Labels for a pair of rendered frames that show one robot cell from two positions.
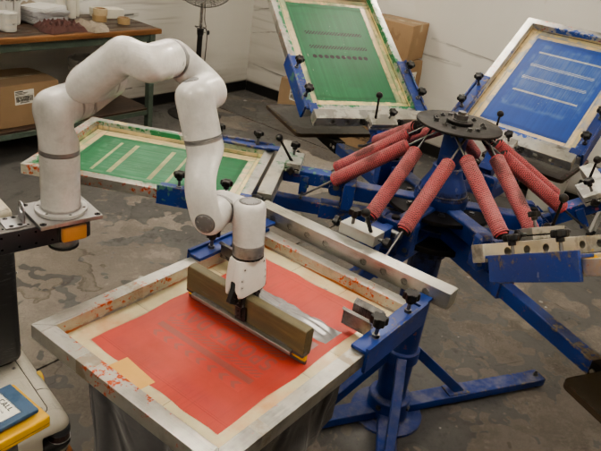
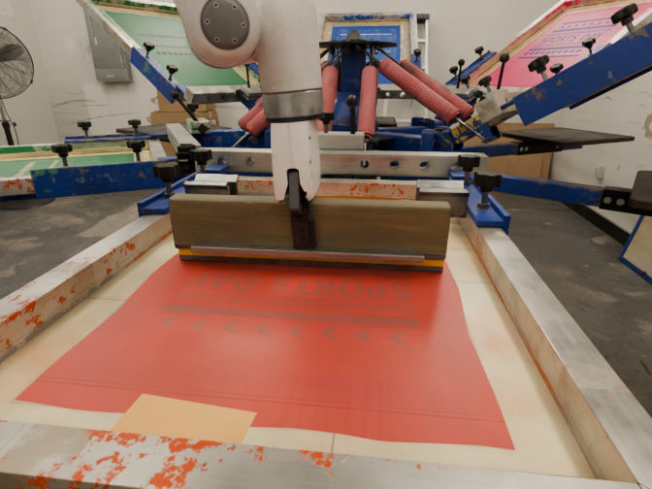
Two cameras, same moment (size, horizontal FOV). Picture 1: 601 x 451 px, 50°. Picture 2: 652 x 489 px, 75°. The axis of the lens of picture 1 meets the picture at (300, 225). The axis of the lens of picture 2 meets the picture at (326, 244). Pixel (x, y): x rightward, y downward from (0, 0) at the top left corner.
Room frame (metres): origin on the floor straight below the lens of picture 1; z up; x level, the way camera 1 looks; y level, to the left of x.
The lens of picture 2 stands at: (0.81, 0.33, 1.21)
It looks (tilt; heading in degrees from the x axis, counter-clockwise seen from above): 22 degrees down; 333
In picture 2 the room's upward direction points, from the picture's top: straight up
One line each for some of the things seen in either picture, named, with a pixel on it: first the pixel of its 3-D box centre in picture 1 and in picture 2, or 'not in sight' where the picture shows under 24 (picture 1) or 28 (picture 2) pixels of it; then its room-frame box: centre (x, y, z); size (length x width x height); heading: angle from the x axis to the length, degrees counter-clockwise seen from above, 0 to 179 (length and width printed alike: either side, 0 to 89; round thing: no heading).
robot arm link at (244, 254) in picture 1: (249, 246); (294, 103); (1.33, 0.11, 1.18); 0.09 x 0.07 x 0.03; 147
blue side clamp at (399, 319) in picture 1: (390, 332); (472, 209); (1.37, -0.26, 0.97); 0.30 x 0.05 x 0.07; 146
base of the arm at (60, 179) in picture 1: (57, 179); not in sight; (1.46, 0.61, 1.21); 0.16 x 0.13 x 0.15; 45
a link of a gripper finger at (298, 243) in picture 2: (237, 310); (302, 228); (1.29, 0.12, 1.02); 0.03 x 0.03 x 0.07; 57
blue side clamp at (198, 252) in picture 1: (230, 247); (189, 199); (1.68, 0.20, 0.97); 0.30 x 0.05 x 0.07; 146
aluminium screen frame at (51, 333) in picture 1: (244, 320); (306, 252); (1.33, 0.10, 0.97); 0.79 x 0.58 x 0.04; 146
